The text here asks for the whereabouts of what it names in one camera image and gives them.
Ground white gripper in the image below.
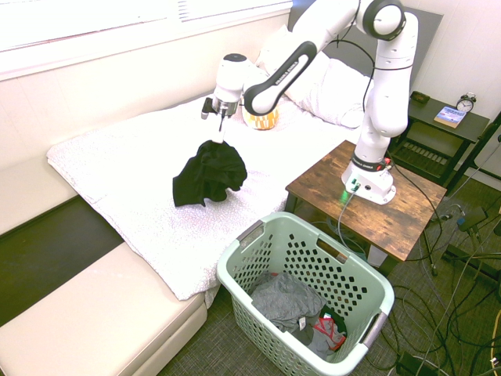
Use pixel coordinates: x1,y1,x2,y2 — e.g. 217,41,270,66
211,111,229,143

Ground black t-shirt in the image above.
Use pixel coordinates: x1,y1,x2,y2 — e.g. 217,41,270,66
172,139,248,208

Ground pale green laundry basket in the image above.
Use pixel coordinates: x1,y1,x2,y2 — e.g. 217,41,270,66
216,211,395,375

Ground orange checkered bolster pillow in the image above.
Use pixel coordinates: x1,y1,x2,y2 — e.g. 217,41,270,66
239,97,279,131

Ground small white pillow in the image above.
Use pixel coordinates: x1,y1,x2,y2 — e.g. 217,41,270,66
254,23,333,78

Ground large white pillow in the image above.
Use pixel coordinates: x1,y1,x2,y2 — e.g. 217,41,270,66
283,57,373,129

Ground white quilted blanket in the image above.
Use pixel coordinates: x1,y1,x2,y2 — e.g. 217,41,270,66
45,92,363,302

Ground white window blinds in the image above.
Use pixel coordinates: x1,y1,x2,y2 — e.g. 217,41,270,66
0,0,294,54

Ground gray crumpled garment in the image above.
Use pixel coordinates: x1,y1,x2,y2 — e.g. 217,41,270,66
249,270,328,334

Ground rustic wooden side table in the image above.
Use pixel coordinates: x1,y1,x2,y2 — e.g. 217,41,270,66
284,139,448,277

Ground black nightstand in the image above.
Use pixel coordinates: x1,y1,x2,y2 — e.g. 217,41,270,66
389,96,491,189

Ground black garment with green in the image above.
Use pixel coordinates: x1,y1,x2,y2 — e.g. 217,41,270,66
319,306,348,333

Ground cream upholstered bed base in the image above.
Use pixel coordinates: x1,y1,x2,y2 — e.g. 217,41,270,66
0,156,208,376

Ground dark gray headboard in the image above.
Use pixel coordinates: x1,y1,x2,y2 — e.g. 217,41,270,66
287,0,445,103

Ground blue paperback book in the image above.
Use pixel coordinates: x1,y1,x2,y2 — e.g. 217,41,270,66
433,106,469,129

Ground gray garment with red trim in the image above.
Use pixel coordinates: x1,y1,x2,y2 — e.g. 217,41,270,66
307,315,348,360

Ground black twin-bell alarm clock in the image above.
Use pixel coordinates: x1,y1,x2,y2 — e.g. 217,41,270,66
456,92,478,113

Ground black power adapter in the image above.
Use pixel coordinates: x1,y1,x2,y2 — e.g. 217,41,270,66
456,206,488,233

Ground black power brick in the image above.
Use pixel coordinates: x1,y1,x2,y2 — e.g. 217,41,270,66
394,351,434,376

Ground gray robot base cable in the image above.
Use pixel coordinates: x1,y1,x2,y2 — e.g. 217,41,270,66
336,183,365,258

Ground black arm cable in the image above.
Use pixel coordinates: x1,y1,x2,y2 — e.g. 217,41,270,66
328,7,377,117

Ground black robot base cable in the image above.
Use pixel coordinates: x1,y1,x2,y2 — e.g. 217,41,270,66
385,143,448,271

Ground black camera stand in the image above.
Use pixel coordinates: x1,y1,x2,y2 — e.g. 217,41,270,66
442,121,501,277

